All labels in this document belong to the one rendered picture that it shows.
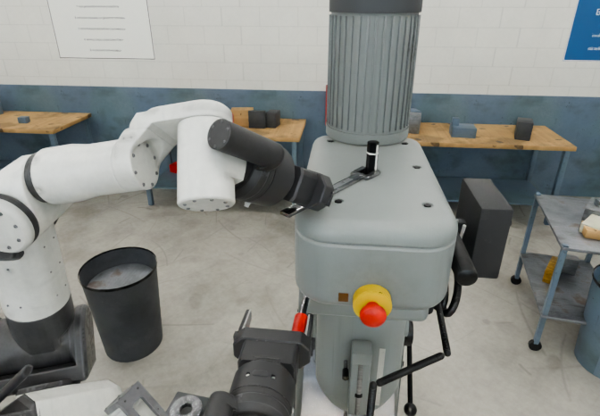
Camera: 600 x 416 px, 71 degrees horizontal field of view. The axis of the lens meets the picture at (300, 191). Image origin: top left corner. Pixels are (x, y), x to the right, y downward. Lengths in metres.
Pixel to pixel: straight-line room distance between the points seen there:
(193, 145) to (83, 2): 5.35
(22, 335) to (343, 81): 0.74
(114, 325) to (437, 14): 4.18
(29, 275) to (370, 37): 0.73
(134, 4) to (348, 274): 5.05
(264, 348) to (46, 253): 0.34
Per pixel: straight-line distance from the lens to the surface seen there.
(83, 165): 0.55
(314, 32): 4.99
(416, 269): 0.68
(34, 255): 0.68
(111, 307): 2.90
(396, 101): 0.97
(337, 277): 0.68
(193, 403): 1.38
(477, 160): 5.51
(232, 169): 0.49
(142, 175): 0.54
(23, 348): 0.81
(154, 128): 0.53
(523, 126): 4.81
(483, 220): 1.15
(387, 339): 0.94
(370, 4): 0.92
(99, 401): 0.79
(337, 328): 0.92
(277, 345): 0.67
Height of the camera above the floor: 2.20
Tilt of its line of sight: 25 degrees down
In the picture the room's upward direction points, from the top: straight up
